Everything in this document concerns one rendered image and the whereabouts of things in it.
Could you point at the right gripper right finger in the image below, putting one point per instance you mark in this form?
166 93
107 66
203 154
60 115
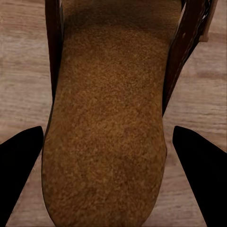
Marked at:
205 166

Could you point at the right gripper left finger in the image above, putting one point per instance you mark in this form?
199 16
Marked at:
17 158

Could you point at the sandal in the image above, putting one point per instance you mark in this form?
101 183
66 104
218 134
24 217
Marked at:
114 65

